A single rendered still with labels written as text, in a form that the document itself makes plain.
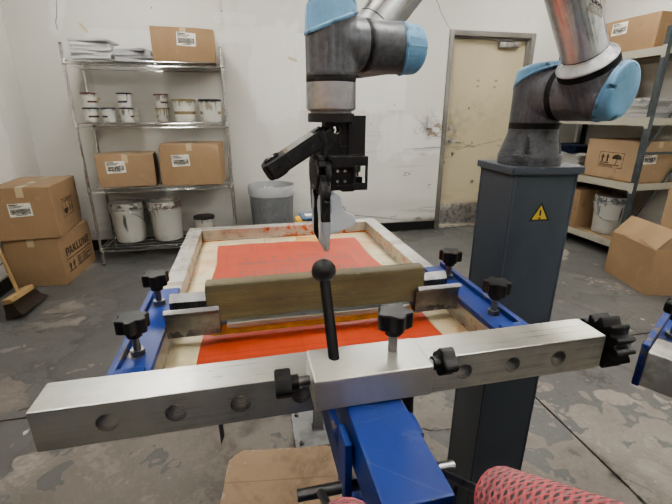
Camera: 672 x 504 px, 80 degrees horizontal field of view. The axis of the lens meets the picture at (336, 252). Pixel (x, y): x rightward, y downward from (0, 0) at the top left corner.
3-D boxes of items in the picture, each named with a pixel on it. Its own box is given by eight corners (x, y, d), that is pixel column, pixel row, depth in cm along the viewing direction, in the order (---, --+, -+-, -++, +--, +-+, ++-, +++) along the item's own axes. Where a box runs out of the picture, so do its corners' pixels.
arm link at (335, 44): (373, -5, 56) (316, -13, 52) (370, 81, 59) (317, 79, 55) (346, 8, 62) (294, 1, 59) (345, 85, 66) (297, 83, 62)
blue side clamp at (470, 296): (420, 292, 91) (423, 263, 88) (441, 290, 92) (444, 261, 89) (499, 371, 63) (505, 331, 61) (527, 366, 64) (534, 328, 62)
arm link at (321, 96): (310, 80, 56) (301, 84, 64) (311, 115, 58) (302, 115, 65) (362, 81, 58) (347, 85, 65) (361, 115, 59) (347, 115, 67)
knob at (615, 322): (555, 351, 61) (564, 307, 59) (587, 347, 62) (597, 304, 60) (595, 382, 54) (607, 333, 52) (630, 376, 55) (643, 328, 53)
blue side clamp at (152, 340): (157, 317, 79) (151, 285, 77) (183, 315, 80) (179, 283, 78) (111, 427, 52) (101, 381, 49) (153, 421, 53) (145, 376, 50)
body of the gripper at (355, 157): (367, 194, 63) (370, 113, 59) (313, 196, 61) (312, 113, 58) (354, 186, 70) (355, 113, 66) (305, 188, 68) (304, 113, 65)
